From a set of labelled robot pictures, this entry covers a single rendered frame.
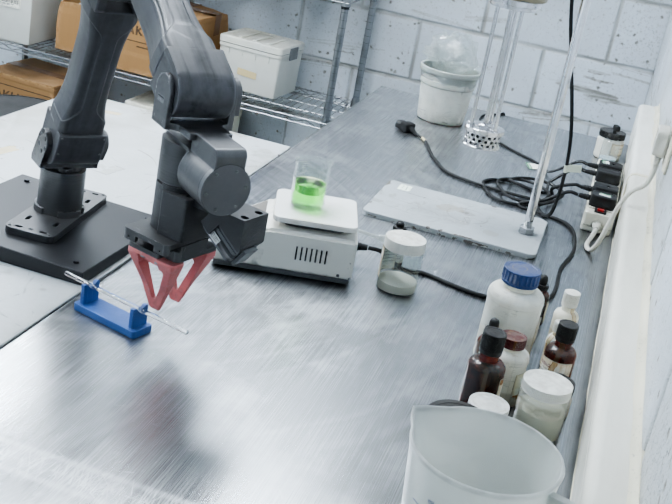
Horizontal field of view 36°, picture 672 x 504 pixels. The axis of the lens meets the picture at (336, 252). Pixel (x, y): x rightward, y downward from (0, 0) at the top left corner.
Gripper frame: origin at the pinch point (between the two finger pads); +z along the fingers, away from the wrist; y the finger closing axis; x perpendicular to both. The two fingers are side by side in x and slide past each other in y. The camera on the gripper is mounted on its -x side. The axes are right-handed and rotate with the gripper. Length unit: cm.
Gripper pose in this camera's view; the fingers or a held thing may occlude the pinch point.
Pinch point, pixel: (165, 297)
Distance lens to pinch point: 120.8
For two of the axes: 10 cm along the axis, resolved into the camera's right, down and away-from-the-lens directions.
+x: -8.2, -3.6, 4.4
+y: 5.4, -2.3, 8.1
